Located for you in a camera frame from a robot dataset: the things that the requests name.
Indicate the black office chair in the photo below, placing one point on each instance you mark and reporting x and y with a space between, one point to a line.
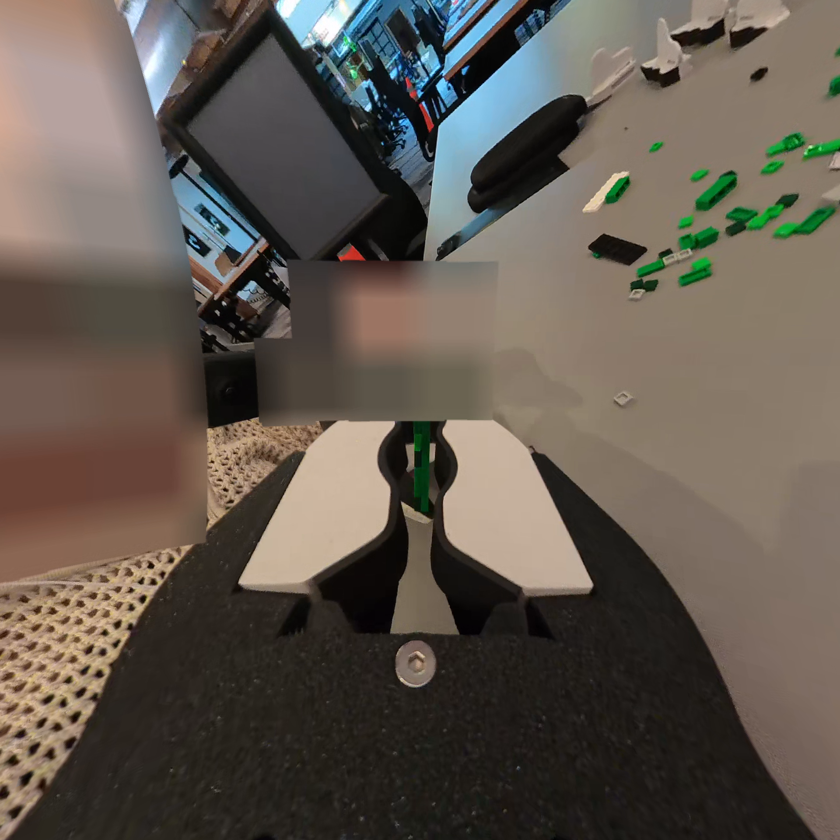
400 216

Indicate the white lego plate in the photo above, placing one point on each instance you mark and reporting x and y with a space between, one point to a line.
604 193

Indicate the black long lego plate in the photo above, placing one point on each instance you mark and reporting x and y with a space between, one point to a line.
617 249

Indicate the long office desk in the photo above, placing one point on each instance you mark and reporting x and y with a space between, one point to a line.
472 26

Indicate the green lego plate assembly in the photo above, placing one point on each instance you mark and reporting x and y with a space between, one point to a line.
422 466

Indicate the black oblong pouch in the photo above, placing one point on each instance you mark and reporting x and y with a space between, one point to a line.
499 190
525 131

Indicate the small grey lego tile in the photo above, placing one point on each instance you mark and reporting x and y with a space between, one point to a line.
623 398

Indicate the grey screen black frame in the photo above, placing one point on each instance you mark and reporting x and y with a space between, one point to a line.
275 144

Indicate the red object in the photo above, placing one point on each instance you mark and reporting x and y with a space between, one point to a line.
354 253

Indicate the pile of lego pieces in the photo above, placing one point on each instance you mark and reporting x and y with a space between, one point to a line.
718 187

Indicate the orange cone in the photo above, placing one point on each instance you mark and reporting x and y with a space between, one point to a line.
423 111

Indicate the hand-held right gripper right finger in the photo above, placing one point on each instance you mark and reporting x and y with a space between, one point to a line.
512 525

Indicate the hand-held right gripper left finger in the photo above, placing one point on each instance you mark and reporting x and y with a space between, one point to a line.
328 525

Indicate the green lego brick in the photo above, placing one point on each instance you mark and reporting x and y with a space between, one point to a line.
619 189

